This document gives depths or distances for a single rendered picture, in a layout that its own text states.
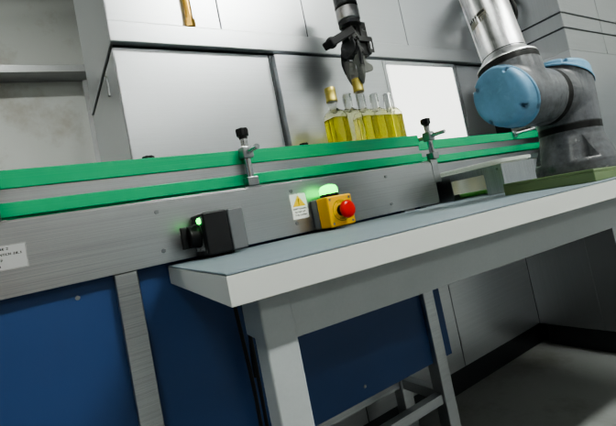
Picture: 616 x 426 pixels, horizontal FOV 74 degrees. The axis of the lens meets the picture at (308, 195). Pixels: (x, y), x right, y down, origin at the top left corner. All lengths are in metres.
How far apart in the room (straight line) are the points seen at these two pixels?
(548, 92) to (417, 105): 0.89
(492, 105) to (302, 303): 0.56
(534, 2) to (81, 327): 1.97
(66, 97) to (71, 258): 3.52
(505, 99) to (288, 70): 0.74
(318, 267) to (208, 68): 0.94
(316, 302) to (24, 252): 0.50
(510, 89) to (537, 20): 1.25
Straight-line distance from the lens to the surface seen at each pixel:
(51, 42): 4.47
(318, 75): 1.45
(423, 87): 1.79
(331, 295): 0.52
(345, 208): 0.90
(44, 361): 0.85
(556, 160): 0.97
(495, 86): 0.88
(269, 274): 0.44
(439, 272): 0.63
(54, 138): 4.17
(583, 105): 0.99
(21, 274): 0.81
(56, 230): 0.81
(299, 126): 1.33
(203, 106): 1.25
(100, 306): 0.84
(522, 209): 0.70
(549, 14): 2.08
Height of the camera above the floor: 0.79
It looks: 3 degrees up
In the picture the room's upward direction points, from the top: 11 degrees counter-clockwise
